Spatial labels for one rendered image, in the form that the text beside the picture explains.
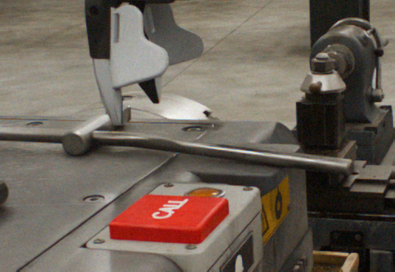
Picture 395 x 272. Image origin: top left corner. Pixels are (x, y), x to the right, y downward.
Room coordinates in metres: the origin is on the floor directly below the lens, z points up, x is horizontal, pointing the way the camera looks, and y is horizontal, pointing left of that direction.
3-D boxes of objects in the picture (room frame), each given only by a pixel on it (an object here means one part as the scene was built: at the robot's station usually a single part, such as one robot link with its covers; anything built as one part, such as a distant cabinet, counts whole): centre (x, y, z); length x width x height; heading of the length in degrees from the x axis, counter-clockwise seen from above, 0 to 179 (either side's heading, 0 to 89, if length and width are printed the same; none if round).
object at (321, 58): (1.66, -0.12, 1.17); 0.04 x 0.04 x 0.03
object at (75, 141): (0.83, 0.13, 1.27); 0.12 x 0.02 x 0.02; 166
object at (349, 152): (1.63, -0.11, 0.99); 0.20 x 0.10 x 0.05; 163
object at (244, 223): (0.61, 0.05, 1.23); 0.13 x 0.08 x 0.05; 163
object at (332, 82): (1.66, -0.12, 1.13); 0.08 x 0.08 x 0.03
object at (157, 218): (0.58, 0.06, 1.26); 0.06 x 0.06 x 0.02; 73
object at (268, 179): (0.75, 0.01, 1.24); 0.09 x 0.08 x 0.03; 163
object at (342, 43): (2.23, -0.21, 1.01); 0.30 x 0.20 x 0.29; 163
